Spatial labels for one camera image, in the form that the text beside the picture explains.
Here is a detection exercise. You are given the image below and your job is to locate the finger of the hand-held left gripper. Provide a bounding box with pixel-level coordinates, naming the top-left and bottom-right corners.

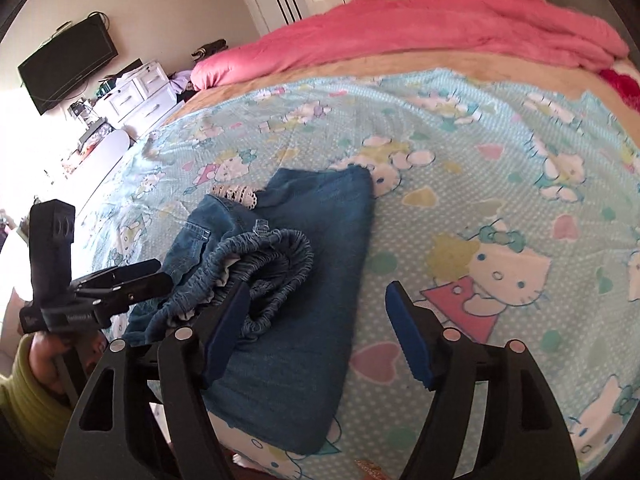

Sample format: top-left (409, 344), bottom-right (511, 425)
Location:
top-left (92, 272), bottom-right (174, 323)
top-left (70, 258), bottom-right (162, 292)

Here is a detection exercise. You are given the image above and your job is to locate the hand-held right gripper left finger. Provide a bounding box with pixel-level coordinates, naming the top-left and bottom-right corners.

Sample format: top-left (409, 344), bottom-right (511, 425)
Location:
top-left (57, 282), bottom-right (252, 480)

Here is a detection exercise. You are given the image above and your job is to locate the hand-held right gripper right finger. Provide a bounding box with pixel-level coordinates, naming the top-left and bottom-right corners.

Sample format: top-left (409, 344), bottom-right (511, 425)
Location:
top-left (385, 280), bottom-right (584, 480)

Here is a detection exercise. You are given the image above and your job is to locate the blue denim pants lace trim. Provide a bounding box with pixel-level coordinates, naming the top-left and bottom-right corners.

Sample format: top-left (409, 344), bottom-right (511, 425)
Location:
top-left (122, 165), bottom-right (377, 456)

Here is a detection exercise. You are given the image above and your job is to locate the person's left forearm yellow sleeve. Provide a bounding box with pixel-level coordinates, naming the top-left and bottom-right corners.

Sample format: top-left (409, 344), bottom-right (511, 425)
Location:
top-left (0, 346), bottom-right (77, 467)

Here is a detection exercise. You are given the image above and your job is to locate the person's left hand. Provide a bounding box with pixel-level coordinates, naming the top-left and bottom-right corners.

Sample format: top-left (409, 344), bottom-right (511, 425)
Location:
top-left (27, 332), bottom-right (108, 398)

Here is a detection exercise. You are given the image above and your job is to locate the white round table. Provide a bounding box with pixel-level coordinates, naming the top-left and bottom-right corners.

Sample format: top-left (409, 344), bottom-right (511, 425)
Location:
top-left (65, 129), bottom-right (132, 197)

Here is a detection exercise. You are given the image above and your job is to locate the light blue cartoon printed sheet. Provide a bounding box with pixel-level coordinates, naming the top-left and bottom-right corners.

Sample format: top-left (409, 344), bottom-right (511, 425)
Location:
top-left (75, 67), bottom-right (640, 480)

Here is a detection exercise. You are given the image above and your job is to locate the white drawer cabinet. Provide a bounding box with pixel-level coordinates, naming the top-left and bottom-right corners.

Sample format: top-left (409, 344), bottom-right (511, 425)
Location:
top-left (92, 60), bottom-right (184, 131)

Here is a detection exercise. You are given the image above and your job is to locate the black flat television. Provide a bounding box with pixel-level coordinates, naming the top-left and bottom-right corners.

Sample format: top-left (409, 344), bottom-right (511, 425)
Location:
top-left (17, 14), bottom-right (119, 117)

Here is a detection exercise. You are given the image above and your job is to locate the purple cloth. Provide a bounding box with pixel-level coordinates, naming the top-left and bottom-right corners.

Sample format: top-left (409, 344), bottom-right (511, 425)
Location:
top-left (167, 70), bottom-right (197, 94)

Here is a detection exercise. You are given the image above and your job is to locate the dark brown bag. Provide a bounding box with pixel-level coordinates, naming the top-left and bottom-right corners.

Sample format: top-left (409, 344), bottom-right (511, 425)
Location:
top-left (192, 39), bottom-right (231, 61)

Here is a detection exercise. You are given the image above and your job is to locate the tan blanket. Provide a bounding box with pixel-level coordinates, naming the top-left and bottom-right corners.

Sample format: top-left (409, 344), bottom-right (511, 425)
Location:
top-left (145, 49), bottom-right (640, 132)

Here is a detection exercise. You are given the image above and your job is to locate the pink fluffy blanket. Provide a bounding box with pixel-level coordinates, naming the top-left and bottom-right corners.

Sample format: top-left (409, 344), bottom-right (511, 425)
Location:
top-left (190, 0), bottom-right (631, 92)

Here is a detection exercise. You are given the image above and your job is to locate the red fluffy cloth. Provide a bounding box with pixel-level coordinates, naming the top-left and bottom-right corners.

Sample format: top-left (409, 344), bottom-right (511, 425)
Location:
top-left (597, 67), bottom-right (640, 107)

